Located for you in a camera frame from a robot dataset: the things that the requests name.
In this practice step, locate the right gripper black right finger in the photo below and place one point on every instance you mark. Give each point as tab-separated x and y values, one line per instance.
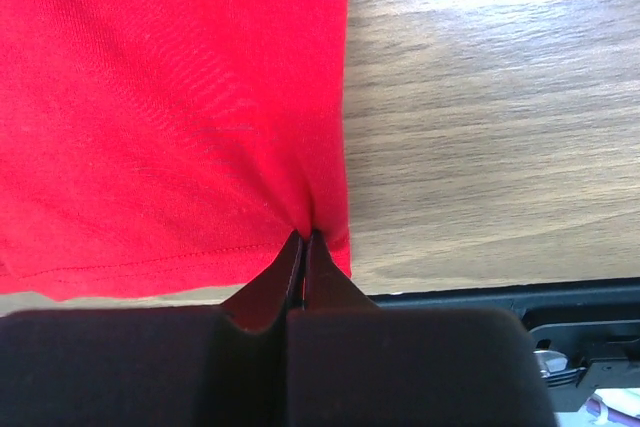
353	363

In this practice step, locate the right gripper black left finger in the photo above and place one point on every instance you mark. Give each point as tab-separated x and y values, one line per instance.
207	365

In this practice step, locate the bright red t-shirt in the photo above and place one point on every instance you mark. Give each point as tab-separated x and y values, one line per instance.
151	147

